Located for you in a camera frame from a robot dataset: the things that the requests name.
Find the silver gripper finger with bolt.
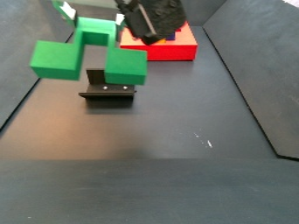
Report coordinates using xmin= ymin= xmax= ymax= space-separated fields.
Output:
xmin=116 ymin=13 xmax=125 ymax=32

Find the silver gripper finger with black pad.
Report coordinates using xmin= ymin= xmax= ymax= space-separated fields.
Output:
xmin=50 ymin=0 xmax=77 ymax=27

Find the green stepped block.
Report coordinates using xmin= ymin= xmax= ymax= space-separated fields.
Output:
xmin=29 ymin=16 xmax=148 ymax=86

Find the red base board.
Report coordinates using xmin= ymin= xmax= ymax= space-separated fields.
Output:
xmin=120 ymin=23 xmax=197 ymax=61

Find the yellow long block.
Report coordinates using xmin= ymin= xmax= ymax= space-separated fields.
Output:
xmin=156 ymin=39 xmax=165 ymax=44

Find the blue block left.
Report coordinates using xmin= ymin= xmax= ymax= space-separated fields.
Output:
xmin=165 ymin=32 xmax=174 ymax=40

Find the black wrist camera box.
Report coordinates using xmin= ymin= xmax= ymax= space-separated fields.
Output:
xmin=114 ymin=0 xmax=186 ymax=46

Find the black angle bracket fixture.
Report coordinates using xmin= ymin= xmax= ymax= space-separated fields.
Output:
xmin=78 ymin=69 xmax=136 ymax=100

